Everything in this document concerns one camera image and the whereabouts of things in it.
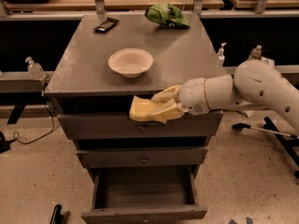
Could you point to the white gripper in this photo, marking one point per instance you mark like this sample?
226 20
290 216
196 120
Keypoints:
192 95

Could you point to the yellow sponge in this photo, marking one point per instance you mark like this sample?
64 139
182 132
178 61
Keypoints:
140 110

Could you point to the white paper bowl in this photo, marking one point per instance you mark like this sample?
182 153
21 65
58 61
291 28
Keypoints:
130 62

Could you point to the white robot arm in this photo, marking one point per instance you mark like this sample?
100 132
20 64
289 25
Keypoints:
254 85

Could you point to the grey top drawer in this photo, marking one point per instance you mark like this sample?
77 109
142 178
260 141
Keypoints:
83 126

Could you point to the grey middle drawer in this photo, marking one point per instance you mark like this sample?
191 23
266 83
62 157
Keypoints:
145 156

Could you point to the grey drawer cabinet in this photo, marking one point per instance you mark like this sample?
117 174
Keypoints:
84 83

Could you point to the grey open bottom drawer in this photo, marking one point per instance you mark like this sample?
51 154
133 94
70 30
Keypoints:
143 195

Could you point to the white pump bottle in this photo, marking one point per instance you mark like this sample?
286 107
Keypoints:
221 53

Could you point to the folded paper on floor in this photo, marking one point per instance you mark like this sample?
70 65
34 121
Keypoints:
246 113

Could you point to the clear plastic water bottle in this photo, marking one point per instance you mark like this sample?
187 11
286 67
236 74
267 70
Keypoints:
255 53

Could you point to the black snack wrapper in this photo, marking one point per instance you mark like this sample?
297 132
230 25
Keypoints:
106 25

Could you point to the black stand legs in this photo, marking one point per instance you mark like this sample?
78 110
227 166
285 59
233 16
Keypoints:
288 144

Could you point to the clear sanitizer pump bottle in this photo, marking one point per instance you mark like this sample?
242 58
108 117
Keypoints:
35 69

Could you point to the black object bottom left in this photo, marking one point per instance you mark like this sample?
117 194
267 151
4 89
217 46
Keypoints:
59 216

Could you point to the black device left edge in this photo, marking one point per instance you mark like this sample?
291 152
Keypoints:
4 144

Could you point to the black handled floor tool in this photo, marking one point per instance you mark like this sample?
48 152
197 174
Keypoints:
240 126

